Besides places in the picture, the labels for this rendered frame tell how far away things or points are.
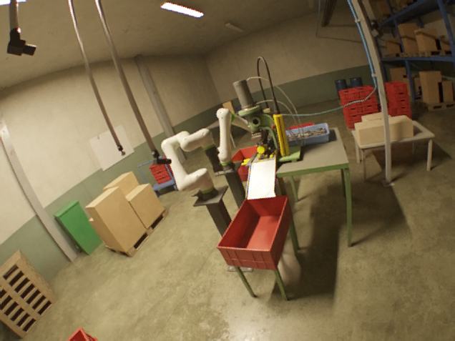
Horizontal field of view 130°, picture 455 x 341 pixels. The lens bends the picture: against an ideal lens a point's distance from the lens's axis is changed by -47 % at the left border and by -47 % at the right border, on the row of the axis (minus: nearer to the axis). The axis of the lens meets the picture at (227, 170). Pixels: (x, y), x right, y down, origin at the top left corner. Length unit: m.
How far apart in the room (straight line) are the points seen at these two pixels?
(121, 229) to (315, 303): 2.83
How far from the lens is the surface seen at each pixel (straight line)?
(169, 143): 1.80
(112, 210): 3.29
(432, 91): 6.84
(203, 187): 1.68
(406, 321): 1.86
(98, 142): 5.63
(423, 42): 6.42
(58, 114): 5.52
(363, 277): 1.98
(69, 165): 5.26
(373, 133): 2.86
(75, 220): 4.45
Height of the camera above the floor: 1.67
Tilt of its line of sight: 20 degrees down
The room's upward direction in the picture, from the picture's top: 22 degrees counter-clockwise
